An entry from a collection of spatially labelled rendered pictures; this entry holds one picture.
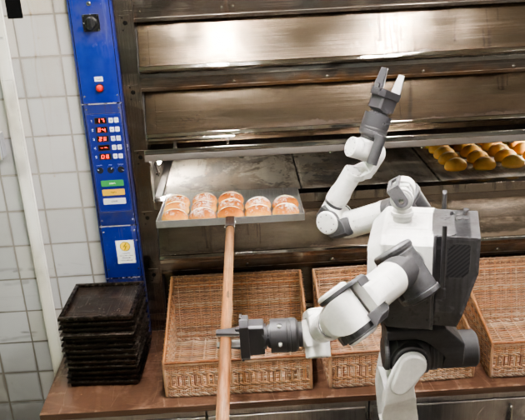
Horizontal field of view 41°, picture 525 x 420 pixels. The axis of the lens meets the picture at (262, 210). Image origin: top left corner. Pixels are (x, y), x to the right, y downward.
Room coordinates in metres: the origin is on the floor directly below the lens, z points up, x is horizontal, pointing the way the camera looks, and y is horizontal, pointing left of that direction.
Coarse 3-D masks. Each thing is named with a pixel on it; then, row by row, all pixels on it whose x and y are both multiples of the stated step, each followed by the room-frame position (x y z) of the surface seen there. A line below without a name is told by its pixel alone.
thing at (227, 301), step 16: (224, 256) 2.08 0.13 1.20; (224, 272) 1.95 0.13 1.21; (224, 288) 1.84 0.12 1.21; (224, 304) 1.74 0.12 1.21; (224, 320) 1.66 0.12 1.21; (224, 352) 1.50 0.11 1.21; (224, 368) 1.43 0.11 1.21; (224, 384) 1.37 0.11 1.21; (224, 400) 1.31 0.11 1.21; (224, 416) 1.25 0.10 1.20
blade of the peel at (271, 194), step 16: (192, 192) 2.76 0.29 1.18; (240, 192) 2.73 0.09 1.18; (256, 192) 2.72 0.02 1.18; (272, 192) 2.71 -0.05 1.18; (288, 192) 2.70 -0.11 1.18; (272, 208) 2.53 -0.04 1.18; (160, 224) 2.40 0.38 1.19; (176, 224) 2.40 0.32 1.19; (192, 224) 2.40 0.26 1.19; (208, 224) 2.41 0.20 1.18; (224, 224) 2.41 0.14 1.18
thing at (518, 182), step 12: (444, 180) 2.77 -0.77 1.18; (456, 180) 2.76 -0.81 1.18; (468, 180) 2.75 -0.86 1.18; (480, 180) 2.75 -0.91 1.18; (492, 180) 2.74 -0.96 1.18; (504, 180) 2.73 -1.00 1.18; (516, 180) 2.72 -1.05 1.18; (300, 192) 2.70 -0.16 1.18; (312, 192) 2.70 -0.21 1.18; (324, 192) 2.70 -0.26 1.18; (360, 192) 2.70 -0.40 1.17; (372, 192) 2.70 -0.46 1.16; (384, 192) 2.71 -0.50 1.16; (432, 192) 2.71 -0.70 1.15; (456, 192) 2.71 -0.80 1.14; (156, 204) 2.69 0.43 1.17
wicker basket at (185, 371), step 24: (192, 288) 2.65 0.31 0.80; (216, 288) 2.64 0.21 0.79; (240, 288) 2.64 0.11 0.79; (264, 288) 2.64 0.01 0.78; (288, 288) 2.64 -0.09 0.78; (168, 312) 2.45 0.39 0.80; (192, 312) 2.62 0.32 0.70; (216, 312) 2.61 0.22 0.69; (240, 312) 2.62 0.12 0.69; (264, 312) 2.61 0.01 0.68; (288, 312) 2.61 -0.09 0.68; (168, 336) 2.36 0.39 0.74; (192, 336) 2.59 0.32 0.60; (216, 336) 2.59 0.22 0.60; (168, 360) 2.30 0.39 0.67; (192, 360) 2.20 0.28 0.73; (216, 360) 2.20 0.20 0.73; (240, 360) 2.20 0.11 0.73; (264, 360) 2.20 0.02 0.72; (288, 360) 2.20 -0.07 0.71; (168, 384) 2.24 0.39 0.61; (192, 384) 2.26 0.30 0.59; (216, 384) 2.20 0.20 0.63; (240, 384) 2.20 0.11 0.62; (264, 384) 2.20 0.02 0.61; (288, 384) 2.23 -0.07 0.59
